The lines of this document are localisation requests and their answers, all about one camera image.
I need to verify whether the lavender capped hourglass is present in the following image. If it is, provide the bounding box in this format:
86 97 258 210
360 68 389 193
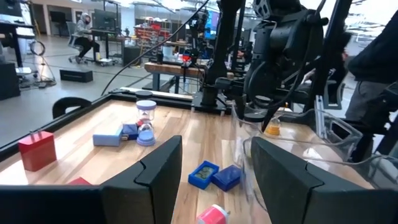
135 100 157 147

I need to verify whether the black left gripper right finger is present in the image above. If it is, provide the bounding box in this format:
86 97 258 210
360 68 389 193
250 136 376 224

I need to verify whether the red storage shelf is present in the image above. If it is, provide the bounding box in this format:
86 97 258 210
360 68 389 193
133 24 172 43

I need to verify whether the red rectangular box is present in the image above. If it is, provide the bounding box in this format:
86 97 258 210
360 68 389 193
17 130 58 172
67 176 93 187

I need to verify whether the black plugged cable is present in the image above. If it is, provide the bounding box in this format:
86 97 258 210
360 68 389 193
100 0 211 96

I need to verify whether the black floor box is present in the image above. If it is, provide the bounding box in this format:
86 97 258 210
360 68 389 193
59 68 94 83

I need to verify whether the black chair backrest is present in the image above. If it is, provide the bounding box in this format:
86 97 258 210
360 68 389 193
52 96 93 119

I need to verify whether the grey office chair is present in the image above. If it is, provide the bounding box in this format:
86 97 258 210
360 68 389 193
65 21 91 65

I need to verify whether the clear plastic bin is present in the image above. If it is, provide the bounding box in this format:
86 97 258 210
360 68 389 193
242 136 398 224
230 102 364 166

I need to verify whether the wooden workbench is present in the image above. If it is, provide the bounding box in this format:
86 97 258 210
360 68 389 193
144 61 236 94

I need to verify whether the blue digital thermometer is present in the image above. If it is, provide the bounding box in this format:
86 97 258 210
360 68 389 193
187 160 220 190
211 164 243 192

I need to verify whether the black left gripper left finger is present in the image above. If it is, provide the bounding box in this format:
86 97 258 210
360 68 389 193
99 135 183 224

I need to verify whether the light blue charger block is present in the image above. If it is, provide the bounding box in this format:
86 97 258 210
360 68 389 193
92 125 124 147

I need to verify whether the black cabinet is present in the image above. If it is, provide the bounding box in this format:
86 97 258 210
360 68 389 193
0 61 21 101

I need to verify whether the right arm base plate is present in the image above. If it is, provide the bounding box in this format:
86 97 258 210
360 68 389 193
191 91 233 115

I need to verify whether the person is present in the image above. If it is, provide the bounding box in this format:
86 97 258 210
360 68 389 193
343 9 398 125
72 12 101 65

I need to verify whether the dark blue small adapter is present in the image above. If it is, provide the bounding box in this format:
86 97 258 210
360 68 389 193
121 123 139 141

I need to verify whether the orange hourglass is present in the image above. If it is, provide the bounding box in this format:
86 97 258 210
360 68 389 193
264 113 282 137

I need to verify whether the black standing desk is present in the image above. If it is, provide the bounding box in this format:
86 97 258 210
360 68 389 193
0 21 37 68

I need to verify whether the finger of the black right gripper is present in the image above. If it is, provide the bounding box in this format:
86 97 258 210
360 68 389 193
261 105 277 133
234 92 247 121

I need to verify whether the black capped red hourglass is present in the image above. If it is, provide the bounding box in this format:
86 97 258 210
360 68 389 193
134 90 154 125

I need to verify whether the black computer monitor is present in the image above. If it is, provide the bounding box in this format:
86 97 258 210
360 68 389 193
93 8 118 32

